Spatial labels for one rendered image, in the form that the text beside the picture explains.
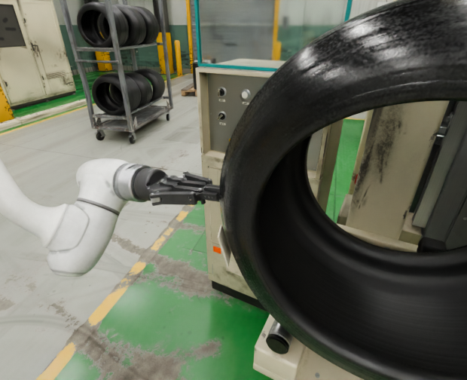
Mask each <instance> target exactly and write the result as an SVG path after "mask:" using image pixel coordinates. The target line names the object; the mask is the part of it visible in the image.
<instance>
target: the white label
mask: <svg viewBox="0 0 467 380"><path fill-rule="evenodd" d="M218 242H219V244H220V247H221V251H222V253H223V256H224V260H225V262H226V264H227V267H229V262H230V255H231V251H230V247H229V245H228V242H227V238H226V236H225V233H224V229H223V226H222V225H221V227H220V229H219V233H218Z"/></svg>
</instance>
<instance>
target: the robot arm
mask: <svg viewBox="0 0 467 380"><path fill-rule="evenodd" d="M76 181H77V184H78V187H79V189H80V191H79V194H78V198H77V200H76V202H75V204H71V205H68V204H63V205H60V206H58V207H45V206H41V205H39V204H37V203H35V202H33V201H31V200H30V199H28V198H27V197H26V196H25V195H24V194H23V192H22V191H21V190H20V188H19V187H18V185H17V184H16V183H15V181H14V179H13V177H12V176H11V175H10V173H9V172H8V169H7V168H6V166H5V165H4V164H3V162H2V160H1V158H0V213H1V214H2V215H3V216H4V217H5V218H7V219H8V220H9V221H11V222H12V223H13V224H15V225H17V226H19V227H21V228H23V229H25V230H27V231H29V232H31V233H33V234H34V235H36V236H37V237H38V238H39V239H40V241H41V243H42V246H43V247H45V248H48V250H49V251H50V252H49V253H48V256H47V263H48V265H49V268H50V270H52V272H53V273H54V274H57V275H61V276H66V277H80V276H82V275H84V274H86V273H87V272H89V271H90V270H91V269H92V268H93V267H94V266H95V265H96V263H97V262H98V261H99V260H100V258H101V257H102V254H103V253H104V252H105V249H106V247H107V246H108V243H109V241H110V240H111V237H112V235H113V233H114V229H115V226H116V222H117V220H118V216H119V214H120V212H121V211H122V209H123V208H124V206H125V205H126V203H127V202H128V201H135V202H140V203H143V202H146V201H151V204H152V206H157V205H161V204H175V205H196V204H197V202H198V201H201V204H205V203H206V200H208V201H217V202H219V185H213V184H212V179H209V178H206V177H202V176H198V175H194V174H191V173H189V172H188V171H185V172H183V174H182V176H179V177H177V176H176V175H172V176H168V175H167V174H166V173H165V172H164V171H162V170H160V169H154V168H151V167H150V166H148V165H145V164H134V163H128V162H126V161H123V160H119V159H114V158H100V159H95V160H91V161H88V162H86V163H84V164H82V165H81V166H80V167H79V168H78V171H77V173H76ZM189 199H190V200H189Z"/></svg>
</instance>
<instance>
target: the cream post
mask: <svg viewBox="0 0 467 380"><path fill-rule="evenodd" d="M449 102H450V101H425V102H415V103H402V104H398V105H393V106H385V107H381V108H378V109H374V111H373V115H372V118H371V123H370V127H369V130H368V135H367V139H366V143H365V149H364V152H363V156H362V161H361V164H360V168H359V173H358V176H357V180H356V185H355V189H354V192H353V198H352V201H351V204H350V208H349V213H348V217H347V221H346V226H348V227H350V228H356V229H358V230H362V231H366V232H370V233H373V234H378V235H381V236H384V237H387V238H392V239H396V240H398V239H399V237H400V234H401V231H402V229H403V226H404V223H405V220H406V218H407V215H408V212H409V209H410V208H411V204H412V202H413V199H414V195H415V194H416V191H417V188H418V185H419V183H420V180H421V177H422V175H423V171H424V169H425V166H426V163H427V161H428V159H429V155H430V152H431V150H432V147H433V145H434V142H435V138H436V136H437V134H438V131H439V128H440V126H441V122H442V120H443V117H444V114H445V112H446V109H447V106H448V103H449Z"/></svg>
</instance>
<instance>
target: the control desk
mask: <svg viewBox="0 0 467 380"><path fill-rule="evenodd" d="M273 73H274V72H270V71H258V70H248V69H226V68H215V67H205V66H199V67H197V68H196V80H197V104H198V116H199V129H200V153H202V155H201V163H202V175H203V177H206V178H209V179H212V184H213V185H220V177H221V168H222V164H223V160H224V156H225V152H226V150H227V146H228V143H229V142H230V138H231V137H232V134H233V132H234V130H235V128H236V126H237V124H238V122H239V121H240V119H241V117H242V115H243V113H244V111H245V110H246V108H247V106H248V105H249V104H250V102H251V100H252V99H253V97H254V96H255V95H256V93H257V92H258V91H259V89H260V88H261V87H262V85H263V84H264V83H265V82H266V81H267V79H268V78H269V77H270V76H271V75H272V74H273ZM342 126H343V119H342V120H339V121H337V122H334V123H333V124H330V125H328V126H327V127H324V128H322V129H321V130H319V131H317V132H315V133H314V134H313V135H312V138H311V140H310V144H309V148H308V153H307V174H308V179H309V182H310V187H311V189H312V191H313V194H314V196H315V198H316V200H317V202H318V203H319V205H320V207H321V208H322V209H323V210H324V212H326V208H327V204H328V197H329V192H330V188H331V181H332V177H333V173H334V165H335V161H336V157H337V150H338V146H339V142H340V135H341V131H342ZM204 212H205V225H206V248H207V262H208V274H209V279H210V280H211V281H212V288H213V289H215V290H218V291H220V292H222V293H225V294H227V295H229V296H232V297H234V298H236V299H239V300H241V301H243V302H246V303H248V304H250V305H253V306H255V307H257V308H260V309H262V310H264V311H267V310H266V309H265V308H264V306H263V305H262V304H261V303H260V302H259V301H258V299H257V298H256V297H255V295H254V293H253V292H252V291H251V289H250V288H249V286H248V284H247V283H246V281H245V279H244V277H243V276H242V274H241V272H240V270H239V267H238V265H237V263H236V261H235V258H234V256H233V254H232V252H231V255H230V262H229V267H227V264H226V262H225V260H224V256H223V253H222V251H221V254H220V253H216V252H214V251H213V246H215V247H218V248H221V247H220V244H219V242H218V233H219V229H220V227H221V225H222V226H223V224H222V220H221V211H220V202H217V201H208V200H206V203H205V204H204ZM267 312H268V311H267Z"/></svg>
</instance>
